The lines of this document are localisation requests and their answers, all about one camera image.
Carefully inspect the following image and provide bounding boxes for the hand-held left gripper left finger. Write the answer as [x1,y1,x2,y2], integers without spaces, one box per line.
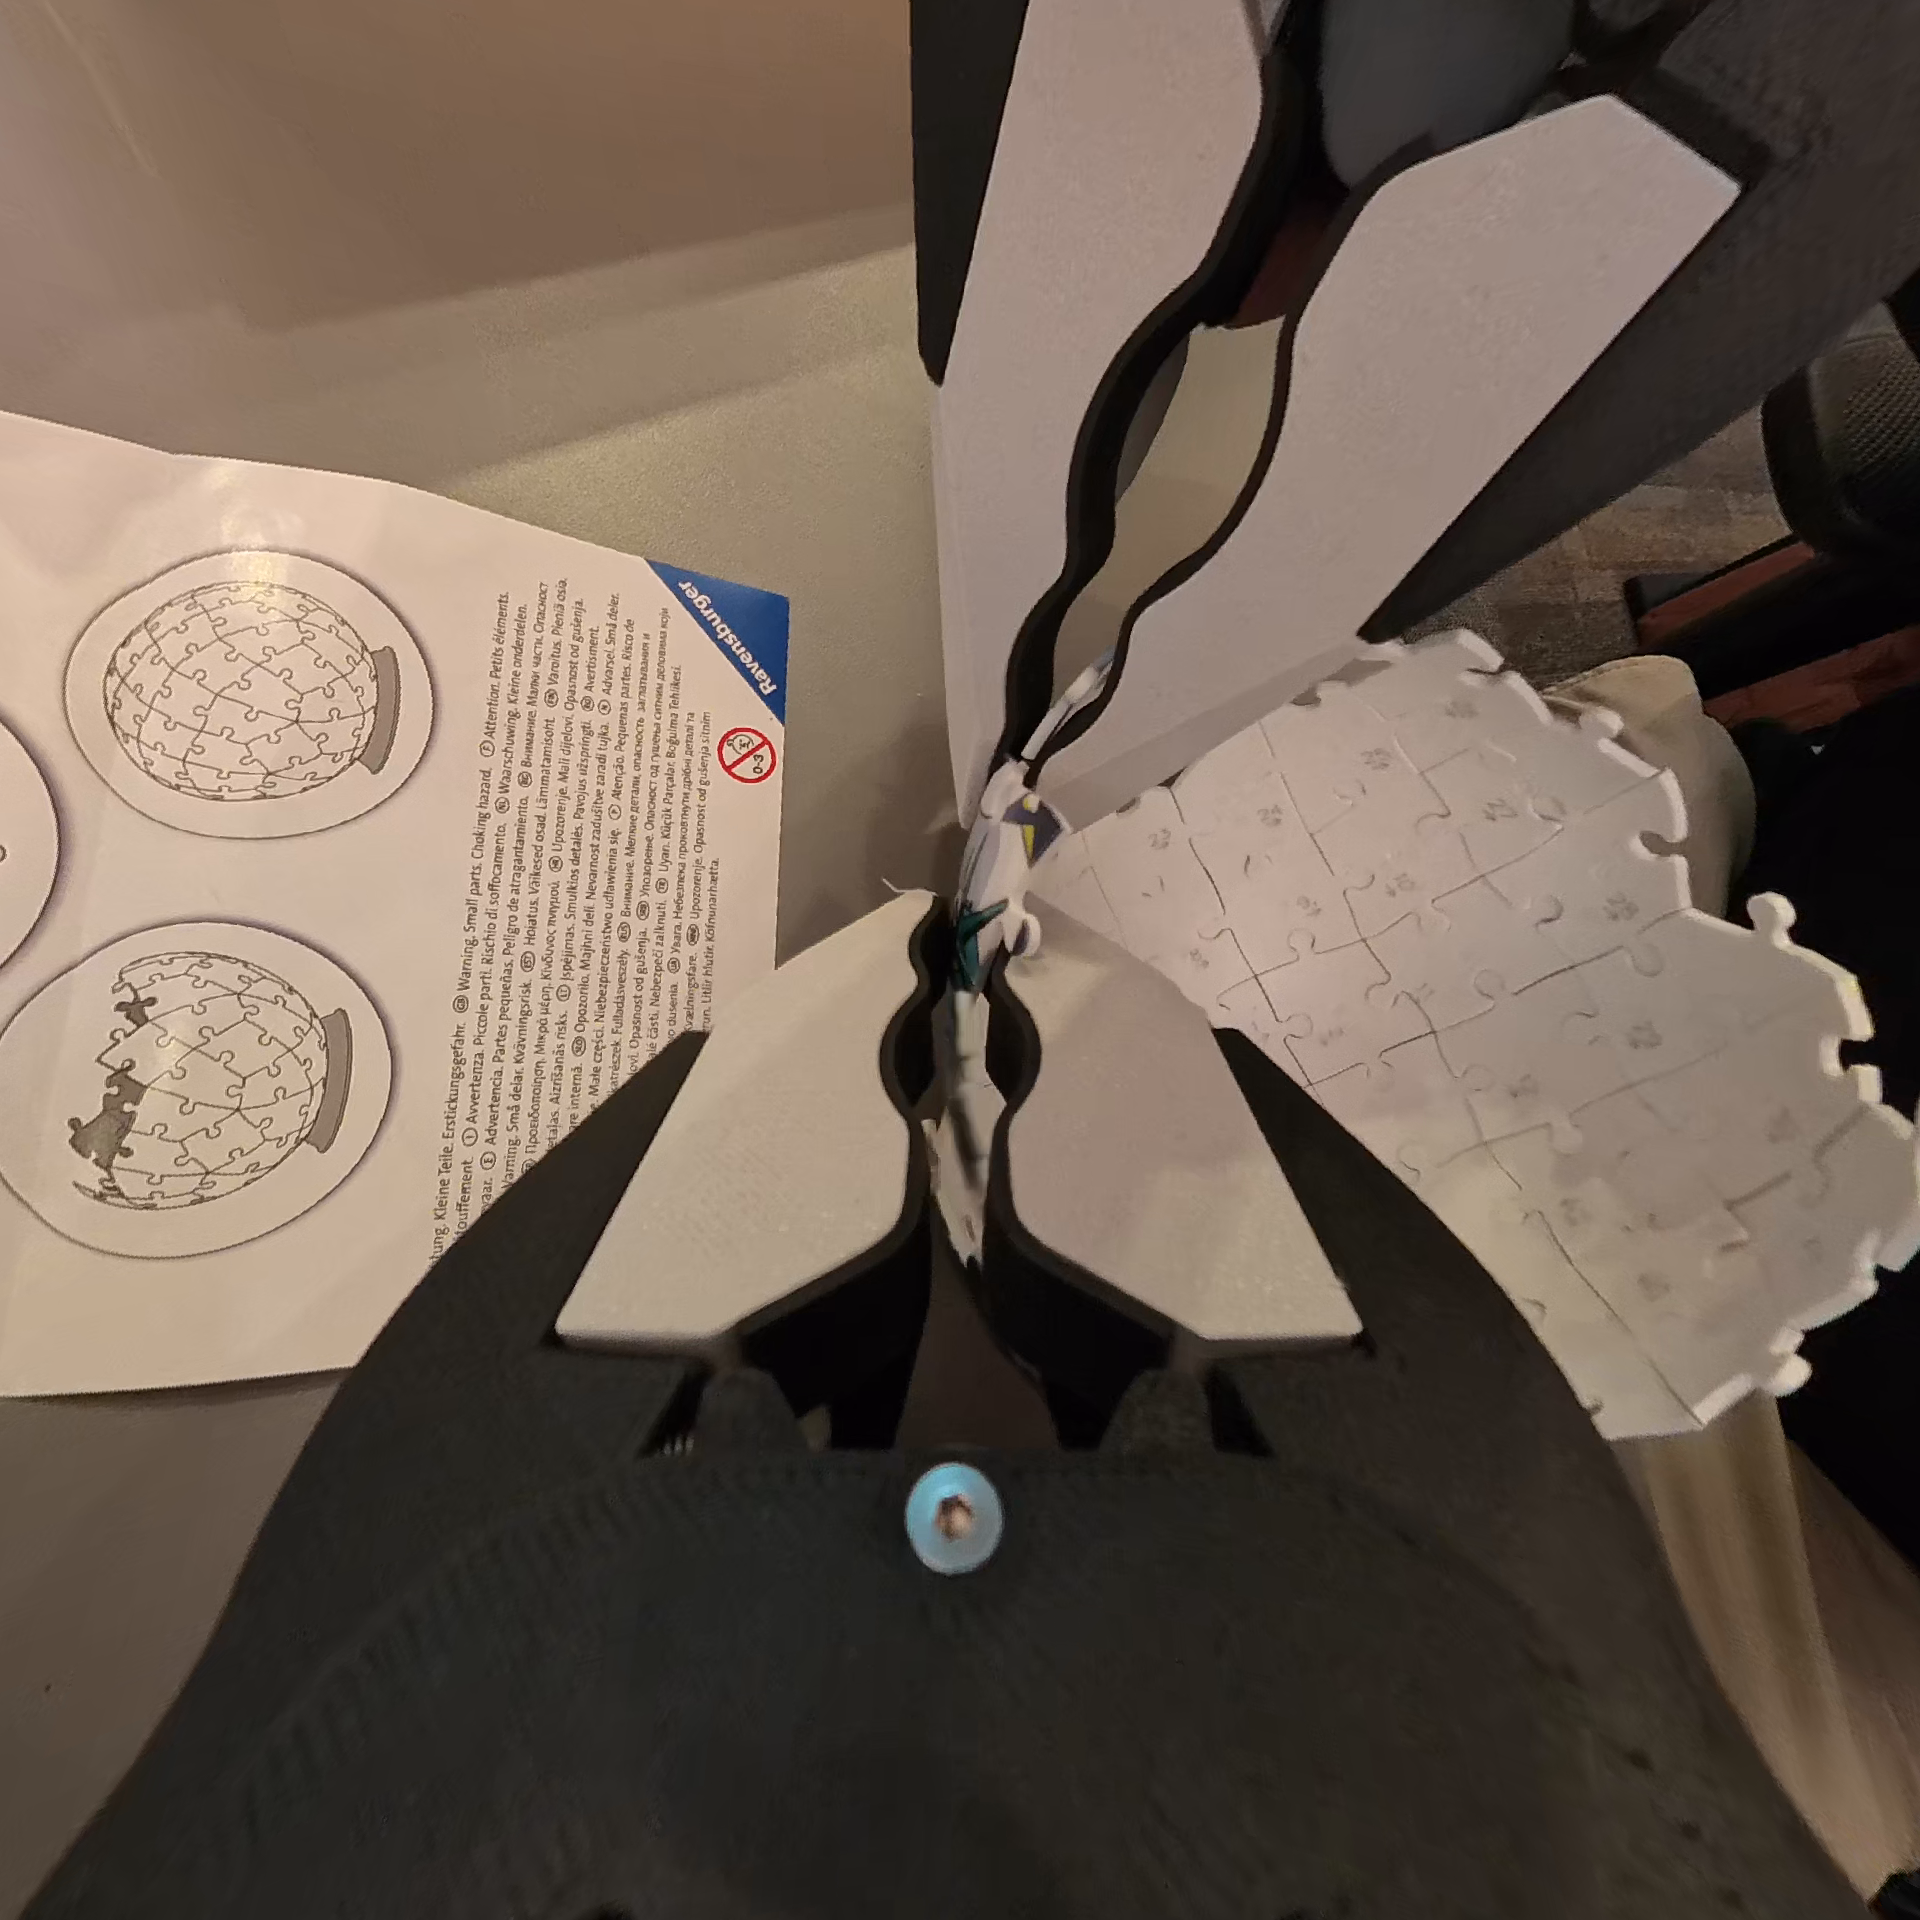
[554,895,943,1449]

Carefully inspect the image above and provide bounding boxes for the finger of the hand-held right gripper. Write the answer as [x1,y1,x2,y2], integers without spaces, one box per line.
[1030,94,1753,828]
[933,0,1297,829]

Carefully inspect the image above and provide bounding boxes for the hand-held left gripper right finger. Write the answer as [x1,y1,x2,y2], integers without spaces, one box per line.
[970,929,1365,1449]

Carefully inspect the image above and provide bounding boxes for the partly built puzzle ball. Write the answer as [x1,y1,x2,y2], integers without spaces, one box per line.
[919,630,1920,1445]

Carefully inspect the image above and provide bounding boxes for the black mesh office chair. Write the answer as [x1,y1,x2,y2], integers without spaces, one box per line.
[1756,292,1920,577]

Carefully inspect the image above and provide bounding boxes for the white instruction leaflet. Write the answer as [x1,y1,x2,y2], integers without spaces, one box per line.
[0,406,793,1401]

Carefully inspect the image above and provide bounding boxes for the person's tan trousers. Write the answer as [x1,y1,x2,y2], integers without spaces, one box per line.
[1535,650,1920,1920]

